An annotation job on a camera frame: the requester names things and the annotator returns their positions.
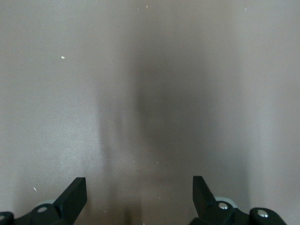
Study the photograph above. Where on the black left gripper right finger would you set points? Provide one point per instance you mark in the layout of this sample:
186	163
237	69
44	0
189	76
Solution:
204	201

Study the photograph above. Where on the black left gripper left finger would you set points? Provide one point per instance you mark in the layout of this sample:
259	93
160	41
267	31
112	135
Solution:
70	201

